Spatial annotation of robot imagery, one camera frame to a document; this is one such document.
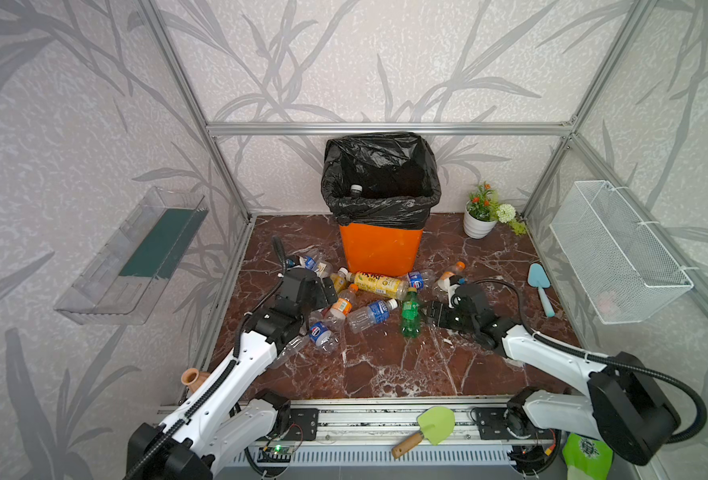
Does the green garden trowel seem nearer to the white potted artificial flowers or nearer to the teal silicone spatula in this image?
the teal silicone spatula

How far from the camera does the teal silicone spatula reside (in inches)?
37.9

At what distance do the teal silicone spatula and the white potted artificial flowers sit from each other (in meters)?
0.13
